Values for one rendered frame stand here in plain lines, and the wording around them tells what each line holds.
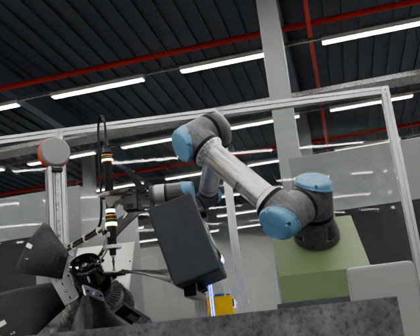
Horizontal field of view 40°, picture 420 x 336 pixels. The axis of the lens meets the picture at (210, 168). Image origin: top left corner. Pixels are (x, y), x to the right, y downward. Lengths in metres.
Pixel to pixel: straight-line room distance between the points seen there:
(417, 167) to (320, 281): 2.91
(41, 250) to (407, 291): 2.11
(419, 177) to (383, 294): 4.30
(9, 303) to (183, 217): 1.02
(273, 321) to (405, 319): 0.08
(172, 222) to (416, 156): 3.51
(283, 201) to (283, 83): 5.00
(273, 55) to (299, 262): 5.14
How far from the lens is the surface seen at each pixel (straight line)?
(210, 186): 2.22
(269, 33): 7.01
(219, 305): 2.36
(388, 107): 3.11
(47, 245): 2.38
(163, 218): 1.34
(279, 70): 6.80
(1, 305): 2.21
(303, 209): 1.79
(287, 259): 1.91
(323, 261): 1.89
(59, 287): 2.21
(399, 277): 0.37
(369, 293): 0.37
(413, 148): 4.71
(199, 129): 1.94
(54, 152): 2.99
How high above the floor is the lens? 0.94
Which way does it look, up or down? 16 degrees up
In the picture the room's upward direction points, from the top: 6 degrees counter-clockwise
